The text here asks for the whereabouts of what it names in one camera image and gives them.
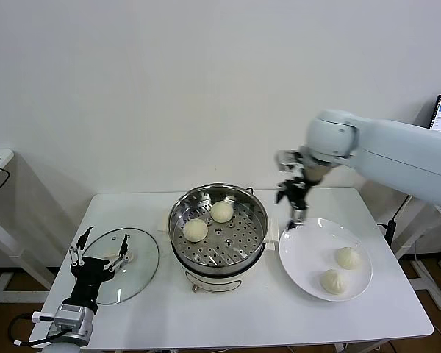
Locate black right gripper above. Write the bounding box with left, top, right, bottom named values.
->
left=274, top=176, right=312, bottom=232

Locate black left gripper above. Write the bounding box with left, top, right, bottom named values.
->
left=68, top=226, right=131, bottom=308

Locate white steamed baozi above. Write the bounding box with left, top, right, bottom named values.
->
left=333, top=246, right=362, bottom=271
left=183, top=218, right=209, bottom=243
left=209, top=201, right=234, bottom=224
left=318, top=268, right=348, bottom=295

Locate stainless steel steamer basket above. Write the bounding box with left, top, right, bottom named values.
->
left=168, top=183, right=270, bottom=268

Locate round glass pot lid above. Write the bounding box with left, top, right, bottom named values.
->
left=76, top=227, right=160, bottom=305

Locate large white round plate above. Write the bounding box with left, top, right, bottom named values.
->
left=278, top=218, right=374, bottom=303

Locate black power strip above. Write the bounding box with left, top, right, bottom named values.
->
left=376, top=218, right=397, bottom=246

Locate white laptop stand table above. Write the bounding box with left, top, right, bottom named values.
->
left=391, top=205, right=441, bottom=313

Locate white side table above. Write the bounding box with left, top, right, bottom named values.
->
left=0, top=148, right=56, bottom=308

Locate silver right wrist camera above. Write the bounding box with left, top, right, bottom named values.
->
left=275, top=149, right=304, bottom=172

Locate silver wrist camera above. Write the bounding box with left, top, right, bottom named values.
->
left=32, top=303, right=86, bottom=327
left=275, top=149, right=304, bottom=172

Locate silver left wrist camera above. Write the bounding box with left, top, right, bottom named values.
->
left=32, top=303, right=86, bottom=327

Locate black laptop power cable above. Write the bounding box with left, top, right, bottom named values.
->
left=392, top=193, right=412, bottom=224

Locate black left camera cable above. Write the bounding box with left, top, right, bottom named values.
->
left=9, top=312, right=65, bottom=346

